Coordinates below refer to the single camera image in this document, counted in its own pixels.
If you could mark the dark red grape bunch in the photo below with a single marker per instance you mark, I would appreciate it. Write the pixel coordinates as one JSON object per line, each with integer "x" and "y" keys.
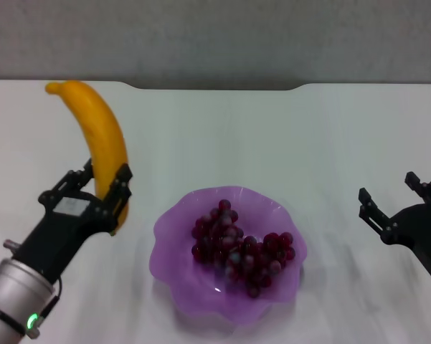
{"x": 244, "y": 251}

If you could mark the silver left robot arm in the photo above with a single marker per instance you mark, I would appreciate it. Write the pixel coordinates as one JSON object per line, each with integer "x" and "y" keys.
{"x": 10, "y": 286}

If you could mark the purple wavy plastic bowl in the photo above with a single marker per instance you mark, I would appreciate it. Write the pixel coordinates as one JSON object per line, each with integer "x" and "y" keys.
{"x": 179, "y": 233}

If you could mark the yellow banana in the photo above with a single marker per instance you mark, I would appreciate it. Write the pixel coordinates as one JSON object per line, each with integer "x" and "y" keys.
{"x": 93, "y": 118}

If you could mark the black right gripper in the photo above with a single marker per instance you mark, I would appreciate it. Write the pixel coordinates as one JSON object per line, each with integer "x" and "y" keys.
{"x": 416, "y": 225}

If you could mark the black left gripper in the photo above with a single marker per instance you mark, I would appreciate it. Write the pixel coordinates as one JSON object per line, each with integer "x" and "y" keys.
{"x": 57, "y": 233}

